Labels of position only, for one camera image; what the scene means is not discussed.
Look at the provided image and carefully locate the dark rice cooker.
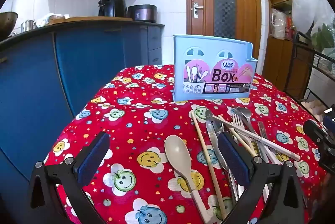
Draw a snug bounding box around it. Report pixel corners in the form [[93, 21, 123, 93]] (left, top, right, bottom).
[[127, 4, 157, 23]]

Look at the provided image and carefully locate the white plastic bag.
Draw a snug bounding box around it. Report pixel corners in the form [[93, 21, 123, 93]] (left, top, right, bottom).
[[292, 0, 335, 36]]

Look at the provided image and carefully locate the silver door handle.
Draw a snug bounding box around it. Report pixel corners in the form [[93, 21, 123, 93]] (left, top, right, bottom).
[[192, 2, 204, 18]]

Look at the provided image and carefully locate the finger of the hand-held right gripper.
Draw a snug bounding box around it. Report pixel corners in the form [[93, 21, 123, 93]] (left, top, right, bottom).
[[303, 120, 335, 172], [323, 108, 335, 134]]

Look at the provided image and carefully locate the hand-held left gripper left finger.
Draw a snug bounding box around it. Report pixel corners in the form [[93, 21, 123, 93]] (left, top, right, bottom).
[[27, 131, 111, 224]]

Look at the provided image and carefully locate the metal cup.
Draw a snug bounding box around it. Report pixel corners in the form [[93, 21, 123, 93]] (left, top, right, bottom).
[[20, 19, 37, 33]]

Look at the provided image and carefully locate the white crumpled bag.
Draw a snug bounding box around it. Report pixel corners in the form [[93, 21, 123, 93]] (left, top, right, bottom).
[[35, 13, 70, 28]]

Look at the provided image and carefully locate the light blue utensil box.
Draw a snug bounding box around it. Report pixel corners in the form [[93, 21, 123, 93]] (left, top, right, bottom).
[[172, 34, 258, 104]]

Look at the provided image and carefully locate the metal bowl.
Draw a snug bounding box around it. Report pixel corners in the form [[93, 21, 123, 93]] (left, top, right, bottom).
[[0, 12, 19, 41]]

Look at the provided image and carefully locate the red smiley-print tablecloth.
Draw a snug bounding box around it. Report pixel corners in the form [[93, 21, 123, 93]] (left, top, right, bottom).
[[43, 64, 330, 224]]

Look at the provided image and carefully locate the blue kitchen cabinet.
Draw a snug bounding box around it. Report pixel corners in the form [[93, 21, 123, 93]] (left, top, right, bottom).
[[0, 22, 165, 224]]

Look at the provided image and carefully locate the black wire rack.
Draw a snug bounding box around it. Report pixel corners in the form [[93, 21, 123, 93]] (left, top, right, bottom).
[[293, 32, 335, 109]]

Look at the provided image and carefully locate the black air fryer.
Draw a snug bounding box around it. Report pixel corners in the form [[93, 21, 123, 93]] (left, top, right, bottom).
[[98, 0, 128, 18]]

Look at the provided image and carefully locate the green leafy vegetable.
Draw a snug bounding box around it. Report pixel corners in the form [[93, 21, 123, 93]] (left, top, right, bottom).
[[311, 22, 335, 57]]

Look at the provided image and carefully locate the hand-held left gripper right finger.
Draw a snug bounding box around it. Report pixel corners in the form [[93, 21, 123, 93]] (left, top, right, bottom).
[[217, 131, 306, 224]]

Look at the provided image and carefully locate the wooden chopstick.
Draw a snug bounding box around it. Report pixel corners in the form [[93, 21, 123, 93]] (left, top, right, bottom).
[[191, 112, 227, 220]]

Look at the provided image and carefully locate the pile of white eggs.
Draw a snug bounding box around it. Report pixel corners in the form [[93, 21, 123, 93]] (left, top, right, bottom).
[[301, 100, 327, 120]]

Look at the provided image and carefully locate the beige plastic spoon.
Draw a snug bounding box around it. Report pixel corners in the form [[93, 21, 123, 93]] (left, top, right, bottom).
[[164, 135, 210, 224]]

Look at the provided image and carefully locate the wooden shelf unit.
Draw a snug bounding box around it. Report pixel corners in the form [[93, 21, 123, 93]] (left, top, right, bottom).
[[260, 0, 314, 99]]

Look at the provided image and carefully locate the red sauce bottle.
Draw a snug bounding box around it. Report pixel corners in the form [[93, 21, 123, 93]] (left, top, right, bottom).
[[285, 16, 296, 39]]

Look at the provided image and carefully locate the pale beige chopstick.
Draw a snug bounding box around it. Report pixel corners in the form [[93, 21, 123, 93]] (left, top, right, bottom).
[[218, 115, 257, 158], [211, 115, 301, 162]]

